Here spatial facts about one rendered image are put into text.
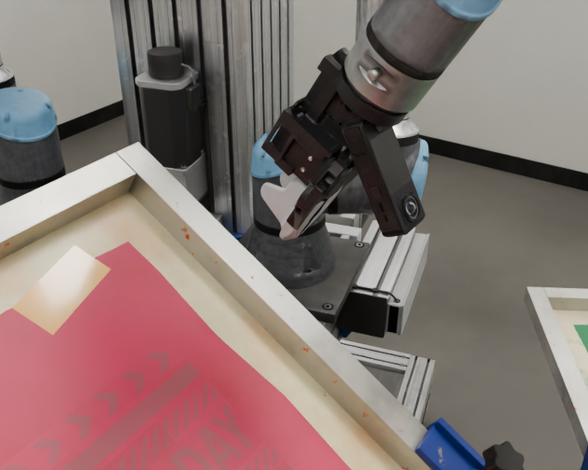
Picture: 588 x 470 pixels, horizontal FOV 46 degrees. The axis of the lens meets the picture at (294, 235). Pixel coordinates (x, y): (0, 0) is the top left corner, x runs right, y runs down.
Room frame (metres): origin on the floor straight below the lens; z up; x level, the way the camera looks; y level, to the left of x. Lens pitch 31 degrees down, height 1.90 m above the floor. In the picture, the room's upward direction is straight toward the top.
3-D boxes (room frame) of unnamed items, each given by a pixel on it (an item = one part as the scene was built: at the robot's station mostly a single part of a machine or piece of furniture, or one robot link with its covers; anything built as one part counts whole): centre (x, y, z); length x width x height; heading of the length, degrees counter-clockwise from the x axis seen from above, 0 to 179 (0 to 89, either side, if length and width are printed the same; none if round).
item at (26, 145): (1.15, 0.48, 1.42); 0.13 x 0.12 x 0.14; 45
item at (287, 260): (0.98, 0.01, 1.31); 0.15 x 0.15 x 0.10
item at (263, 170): (0.98, 0.00, 1.42); 0.13 x 0.12 x 0.14; 89
